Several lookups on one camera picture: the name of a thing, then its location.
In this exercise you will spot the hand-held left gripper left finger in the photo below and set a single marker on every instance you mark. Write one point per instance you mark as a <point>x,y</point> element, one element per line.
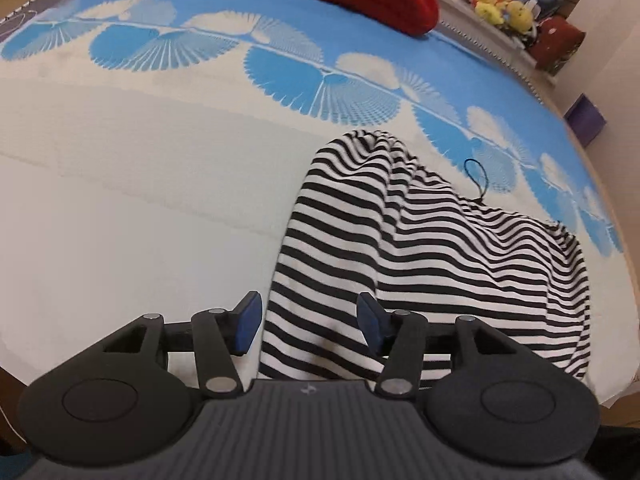
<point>248,322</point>

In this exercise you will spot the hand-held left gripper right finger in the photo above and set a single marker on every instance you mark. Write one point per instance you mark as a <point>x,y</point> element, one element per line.
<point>370,321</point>

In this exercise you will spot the wide striped black white shirt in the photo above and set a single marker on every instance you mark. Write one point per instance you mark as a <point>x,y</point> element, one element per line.
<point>330,220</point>

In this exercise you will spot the fine striped black white garment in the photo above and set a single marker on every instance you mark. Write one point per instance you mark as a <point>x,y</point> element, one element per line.
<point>500,270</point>

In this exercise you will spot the blue cream printed blanket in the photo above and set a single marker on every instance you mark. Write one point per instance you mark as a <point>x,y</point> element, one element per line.
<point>150,185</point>

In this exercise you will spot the purple box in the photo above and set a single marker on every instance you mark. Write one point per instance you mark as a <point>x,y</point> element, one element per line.
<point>585,120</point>

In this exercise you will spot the red dotted bag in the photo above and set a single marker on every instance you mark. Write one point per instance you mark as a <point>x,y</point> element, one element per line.
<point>557,40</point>

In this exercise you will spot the yellow plush toy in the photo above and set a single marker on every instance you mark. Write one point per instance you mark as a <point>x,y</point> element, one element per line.
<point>487,0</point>
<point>520,14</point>

